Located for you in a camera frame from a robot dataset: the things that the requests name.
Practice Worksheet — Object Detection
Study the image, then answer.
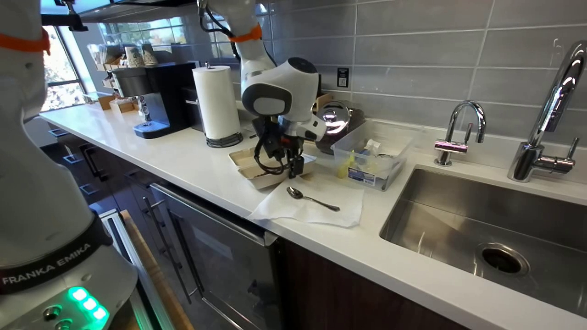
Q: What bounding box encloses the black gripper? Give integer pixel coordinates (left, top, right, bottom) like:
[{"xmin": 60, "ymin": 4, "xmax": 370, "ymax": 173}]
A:
[{"xmin": 251, "ymin": 116, "xmax": 308, "ymax": 182}]

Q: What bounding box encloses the white paper towel roll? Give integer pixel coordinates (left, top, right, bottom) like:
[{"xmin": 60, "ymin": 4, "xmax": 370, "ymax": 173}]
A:
[{"xmin": 191, "ymin": 65, "xmax": 246, "ymax": 149}]

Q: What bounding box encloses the metal spoon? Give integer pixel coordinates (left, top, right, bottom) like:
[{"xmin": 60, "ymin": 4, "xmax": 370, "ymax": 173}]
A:
[{"xmin": 284, "ymin": 184, "xmax": 343, "ymax": 215}]

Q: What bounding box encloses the glass jar with metal lid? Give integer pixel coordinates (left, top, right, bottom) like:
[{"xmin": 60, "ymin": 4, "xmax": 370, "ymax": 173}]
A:
[{"xmin": 314, "ymin": 103, "xmax": 367, "ymax": 156}]

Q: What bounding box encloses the clear plastic container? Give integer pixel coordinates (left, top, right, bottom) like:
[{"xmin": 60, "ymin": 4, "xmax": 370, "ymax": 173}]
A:
[{"xmin": 328, "ymin": 120, "xmax": 420, "ymax": 193}]

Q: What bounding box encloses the stainless steel dishwasher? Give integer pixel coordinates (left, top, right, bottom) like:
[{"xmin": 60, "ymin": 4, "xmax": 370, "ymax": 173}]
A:
[{"xmin": 148, "ymin": 182, "xmax": 281, "ymax": 330}]

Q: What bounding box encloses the dark wood cabinet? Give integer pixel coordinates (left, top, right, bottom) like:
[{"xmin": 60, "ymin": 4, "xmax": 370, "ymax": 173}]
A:
[{"xmin": 275, "ymin": 237, "xmax": 469, "ymax": 330}]

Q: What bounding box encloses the black coffee machine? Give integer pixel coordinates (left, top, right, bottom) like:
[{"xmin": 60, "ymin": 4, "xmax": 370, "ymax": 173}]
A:
[{"xmin": 112, "ymin": 61, "xmax": 202, "ymax": 140}]

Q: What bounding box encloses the wooden stick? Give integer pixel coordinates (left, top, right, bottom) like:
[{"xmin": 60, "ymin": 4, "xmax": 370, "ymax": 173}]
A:
[{"xmin": 119, "ymin": 208, "xmax": 196, "ymax": 330}]

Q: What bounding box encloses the small chrome faucet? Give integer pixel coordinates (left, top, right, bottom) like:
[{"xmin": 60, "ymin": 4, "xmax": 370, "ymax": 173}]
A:
[{"xmin": 433, "ymin": 100, "xmax": 490, "ymax": 169}]

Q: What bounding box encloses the small wooden box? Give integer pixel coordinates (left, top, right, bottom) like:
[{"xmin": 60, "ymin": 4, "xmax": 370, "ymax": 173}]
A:
[{"xmin": 97, "ymin": 94, "xmax": 139, "ymax": 116}]

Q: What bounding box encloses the stainless steel sink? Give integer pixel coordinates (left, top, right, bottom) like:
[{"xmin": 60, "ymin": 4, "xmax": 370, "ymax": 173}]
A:
[{"xmin": 378, "ymin": 166, "xmax": 587, "ymax": 321}]

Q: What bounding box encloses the large chrome faucet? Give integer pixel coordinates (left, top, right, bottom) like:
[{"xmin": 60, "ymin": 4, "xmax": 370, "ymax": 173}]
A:
[{"xmin": 506, "ymin": 41, "xmax": 587, "ymax": 184}]

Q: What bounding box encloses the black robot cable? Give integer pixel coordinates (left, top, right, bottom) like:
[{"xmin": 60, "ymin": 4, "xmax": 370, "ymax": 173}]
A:
[{"xmin": 253, "ymin": 134, "xmax": 290, "ymax": 178}]

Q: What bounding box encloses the orange strap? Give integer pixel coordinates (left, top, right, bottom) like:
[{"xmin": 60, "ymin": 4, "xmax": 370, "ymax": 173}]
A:
[
  {"xmin": 0, "ymin": 30, "xmax": 53, "ymax": 57},
  {"xmin": 229, "ymin": 24, "xmax": 266, "ymax": 46}
]

